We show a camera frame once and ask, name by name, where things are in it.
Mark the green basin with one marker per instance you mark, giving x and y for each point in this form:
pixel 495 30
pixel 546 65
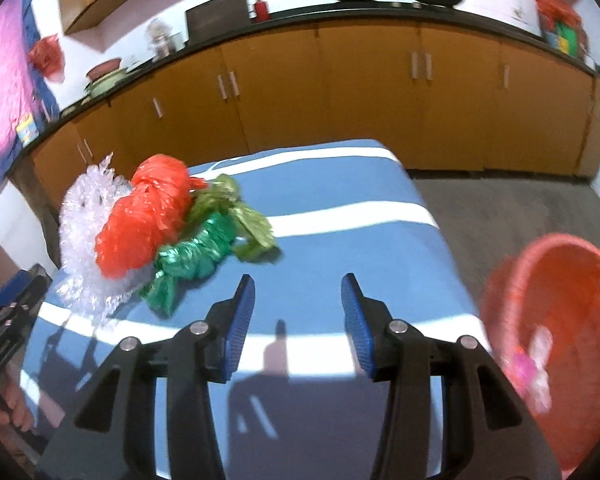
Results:
pixel 107 85

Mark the dark green plastic bag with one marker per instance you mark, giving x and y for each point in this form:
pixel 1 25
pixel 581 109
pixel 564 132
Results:
pixel 195 255

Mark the red bag over condiments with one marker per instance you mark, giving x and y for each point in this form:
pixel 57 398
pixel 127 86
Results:
pixel 557 10

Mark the red mesh waste basket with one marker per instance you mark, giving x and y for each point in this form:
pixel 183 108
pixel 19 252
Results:
pixel 492 300

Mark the blue pink curtain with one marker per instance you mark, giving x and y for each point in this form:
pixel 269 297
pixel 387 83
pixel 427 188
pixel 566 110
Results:
pixel 5 85

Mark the person's left hand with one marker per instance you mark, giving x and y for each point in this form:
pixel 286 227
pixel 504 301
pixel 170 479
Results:
pixel 10 407

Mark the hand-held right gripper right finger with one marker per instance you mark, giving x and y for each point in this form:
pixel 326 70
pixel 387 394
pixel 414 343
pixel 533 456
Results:
pixel 357 330

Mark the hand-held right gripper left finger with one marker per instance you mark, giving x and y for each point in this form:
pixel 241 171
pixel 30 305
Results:
pixel 237 325

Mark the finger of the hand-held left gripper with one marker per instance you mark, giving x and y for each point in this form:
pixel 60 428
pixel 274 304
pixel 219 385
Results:
pixel 27 295

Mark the glass jar with plastic wrap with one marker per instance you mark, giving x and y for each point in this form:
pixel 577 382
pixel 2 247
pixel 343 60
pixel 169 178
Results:
pixel 159 40

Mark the dark cutting board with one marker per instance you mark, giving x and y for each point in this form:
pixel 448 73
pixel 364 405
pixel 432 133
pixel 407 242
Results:
pixel 217 15

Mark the red bag hanging on wall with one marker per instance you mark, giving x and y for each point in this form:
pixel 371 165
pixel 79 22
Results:
pixel 45 55

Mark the blue white striped tablecloth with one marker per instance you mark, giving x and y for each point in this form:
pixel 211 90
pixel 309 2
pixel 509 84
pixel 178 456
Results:
pixel 330 240

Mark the red plastic bag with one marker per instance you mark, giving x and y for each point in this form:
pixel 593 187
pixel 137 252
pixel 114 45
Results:
pixel 140 220

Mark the row of wooden lower cabinets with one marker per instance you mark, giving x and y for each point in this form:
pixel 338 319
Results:
pixel 360 85

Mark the red basin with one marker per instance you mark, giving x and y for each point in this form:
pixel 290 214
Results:
pixel 104 67

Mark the red bottle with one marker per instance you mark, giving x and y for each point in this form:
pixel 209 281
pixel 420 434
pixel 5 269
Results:
pixel 261 10

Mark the white wall socket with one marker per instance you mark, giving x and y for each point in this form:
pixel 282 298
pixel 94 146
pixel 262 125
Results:
pixel 517 11

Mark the green box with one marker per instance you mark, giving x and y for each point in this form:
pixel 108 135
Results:
pixel 569 37

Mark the purple plastic bag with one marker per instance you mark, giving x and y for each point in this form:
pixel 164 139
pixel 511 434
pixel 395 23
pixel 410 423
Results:
pixel 522 367

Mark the black kitchen countertop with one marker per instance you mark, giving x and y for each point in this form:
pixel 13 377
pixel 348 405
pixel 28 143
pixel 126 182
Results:
pixel 360 10

